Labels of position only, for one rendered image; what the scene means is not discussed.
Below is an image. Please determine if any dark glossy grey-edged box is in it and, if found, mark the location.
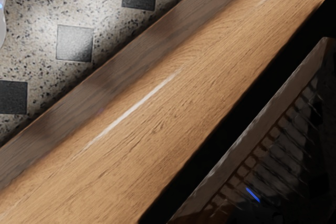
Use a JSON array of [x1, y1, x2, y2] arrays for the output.
[[166, 36, 336, 224]]

